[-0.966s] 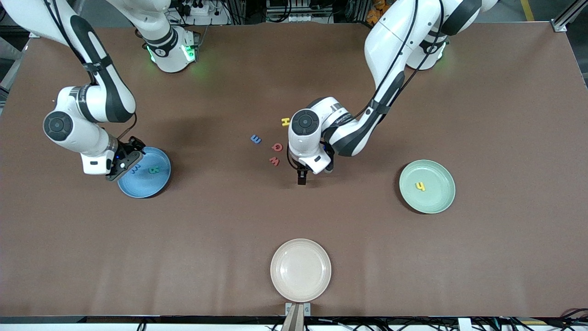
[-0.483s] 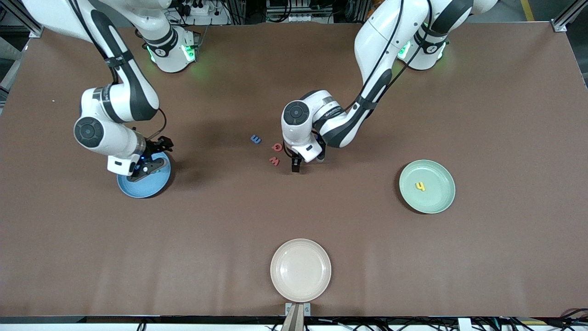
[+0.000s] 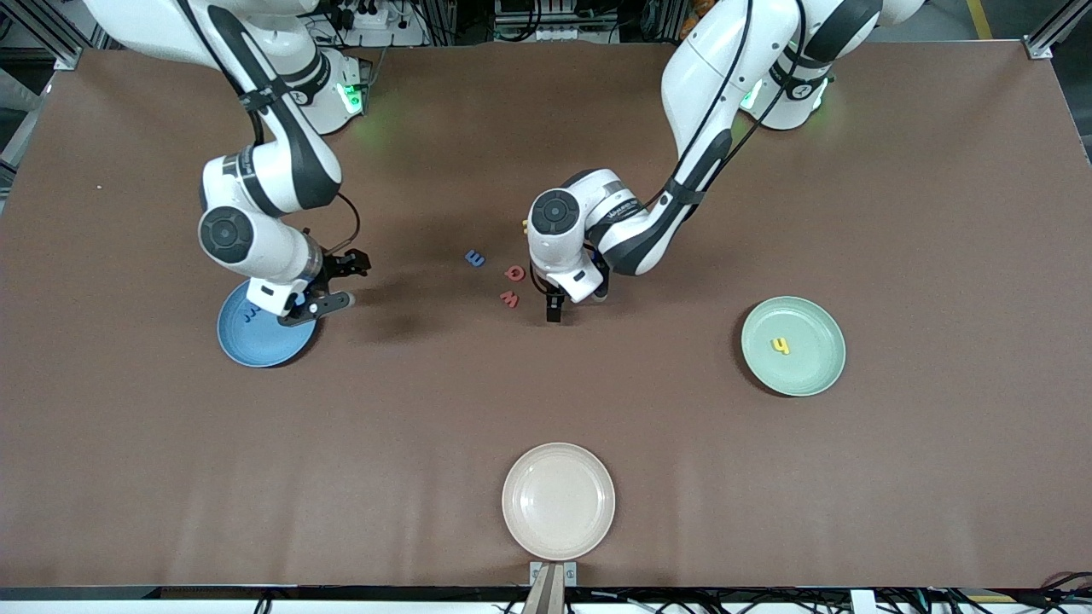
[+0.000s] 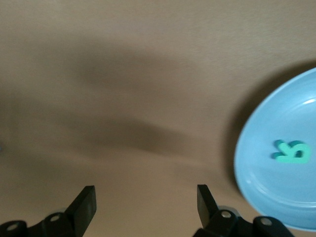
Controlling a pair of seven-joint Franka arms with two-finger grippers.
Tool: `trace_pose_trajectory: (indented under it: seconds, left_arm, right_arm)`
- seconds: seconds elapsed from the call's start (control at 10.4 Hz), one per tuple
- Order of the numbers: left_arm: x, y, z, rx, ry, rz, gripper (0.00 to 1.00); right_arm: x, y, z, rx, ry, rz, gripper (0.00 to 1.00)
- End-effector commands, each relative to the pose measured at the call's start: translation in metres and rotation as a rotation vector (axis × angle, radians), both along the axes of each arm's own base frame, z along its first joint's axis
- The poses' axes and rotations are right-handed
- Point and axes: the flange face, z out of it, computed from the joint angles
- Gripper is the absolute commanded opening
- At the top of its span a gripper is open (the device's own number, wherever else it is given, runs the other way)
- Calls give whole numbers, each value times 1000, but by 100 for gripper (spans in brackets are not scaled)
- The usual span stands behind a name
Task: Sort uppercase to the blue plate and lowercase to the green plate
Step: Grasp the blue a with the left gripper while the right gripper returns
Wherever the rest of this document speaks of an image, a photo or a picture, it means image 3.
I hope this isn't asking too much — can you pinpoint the blue plate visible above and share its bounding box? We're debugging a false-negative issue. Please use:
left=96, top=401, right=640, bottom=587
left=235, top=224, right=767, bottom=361
left=217, top=281, right=318, bottom=368

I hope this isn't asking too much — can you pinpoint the beige plate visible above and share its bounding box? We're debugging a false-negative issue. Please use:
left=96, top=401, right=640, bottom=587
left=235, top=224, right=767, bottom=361
left=502, top=442, right=616, bottom=562

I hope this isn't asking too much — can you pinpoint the green plate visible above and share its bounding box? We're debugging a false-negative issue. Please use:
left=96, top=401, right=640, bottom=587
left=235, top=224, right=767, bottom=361
left=741, top=296, right=847, bottom=397

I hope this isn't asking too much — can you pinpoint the white power strip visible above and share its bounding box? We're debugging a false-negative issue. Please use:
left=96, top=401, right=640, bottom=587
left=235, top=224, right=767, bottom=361
left=328, top=0, right=427, bottom=48

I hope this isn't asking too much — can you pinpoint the aluminium profile bar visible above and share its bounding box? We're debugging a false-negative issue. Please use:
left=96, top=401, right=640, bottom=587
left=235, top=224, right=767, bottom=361
left=522, top=566, right=567, bottom=614

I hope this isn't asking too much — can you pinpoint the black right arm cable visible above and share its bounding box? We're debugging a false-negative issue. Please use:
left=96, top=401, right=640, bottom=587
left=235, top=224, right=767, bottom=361
left=171, top=0, right=363, bottom=257

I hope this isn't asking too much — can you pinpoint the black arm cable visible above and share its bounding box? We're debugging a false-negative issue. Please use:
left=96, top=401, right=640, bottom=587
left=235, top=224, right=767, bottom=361
left=529, top=0, right=807, bottom=295
left=171, top=0, right=363, bottom=257

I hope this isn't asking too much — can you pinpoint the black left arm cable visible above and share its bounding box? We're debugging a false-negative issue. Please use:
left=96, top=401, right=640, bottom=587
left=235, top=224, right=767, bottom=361
left=529, top=0, right=807, bottom=295

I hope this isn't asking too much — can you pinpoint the aluminium frame post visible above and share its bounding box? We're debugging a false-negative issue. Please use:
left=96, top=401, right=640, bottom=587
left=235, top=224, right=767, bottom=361
left=0, top=0, right=125, bottom=71
left=1024, top=0, right=1092, bottom=61

